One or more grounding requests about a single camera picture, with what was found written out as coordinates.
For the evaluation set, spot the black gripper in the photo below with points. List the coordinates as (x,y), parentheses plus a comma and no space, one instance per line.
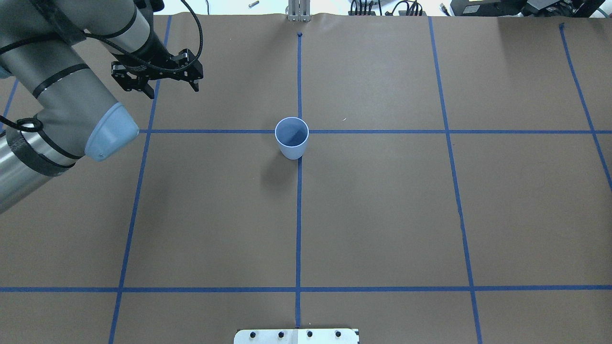
(156,54)

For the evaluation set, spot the light blue plastic cup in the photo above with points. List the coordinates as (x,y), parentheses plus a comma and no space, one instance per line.
(292,135)

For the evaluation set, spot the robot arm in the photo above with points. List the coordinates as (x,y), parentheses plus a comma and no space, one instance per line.
(79,116)

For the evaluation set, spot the black equipment box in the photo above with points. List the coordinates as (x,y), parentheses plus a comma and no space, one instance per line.
(525,8)

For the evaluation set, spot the aluminium frame post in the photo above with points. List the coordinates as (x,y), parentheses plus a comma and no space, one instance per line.
(299,11)

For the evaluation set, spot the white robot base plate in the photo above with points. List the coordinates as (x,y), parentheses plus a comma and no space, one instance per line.
(298,336)

